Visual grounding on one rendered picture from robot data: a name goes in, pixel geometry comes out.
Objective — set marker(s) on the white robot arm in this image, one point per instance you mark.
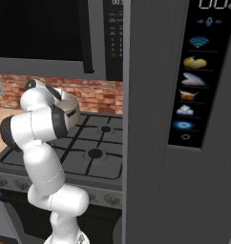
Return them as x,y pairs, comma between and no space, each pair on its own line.
41,158

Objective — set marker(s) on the silver cooking pot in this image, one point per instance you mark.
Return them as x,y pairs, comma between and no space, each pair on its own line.
73,106

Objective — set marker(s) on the grey gas hob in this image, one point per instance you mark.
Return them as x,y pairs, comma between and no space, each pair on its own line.
98,152

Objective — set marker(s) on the grey fridge with display panel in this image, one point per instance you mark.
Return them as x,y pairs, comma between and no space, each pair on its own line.
152,95

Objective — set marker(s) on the grey hob knob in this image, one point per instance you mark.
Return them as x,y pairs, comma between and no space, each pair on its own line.
0,182
20,185
113,200
93,198

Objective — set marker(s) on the black oven door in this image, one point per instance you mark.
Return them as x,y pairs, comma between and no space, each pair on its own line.
101,222

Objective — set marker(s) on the black microwave oven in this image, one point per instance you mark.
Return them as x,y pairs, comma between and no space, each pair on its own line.
37,28

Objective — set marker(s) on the grey base cupboard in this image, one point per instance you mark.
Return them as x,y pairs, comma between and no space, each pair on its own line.
0,219

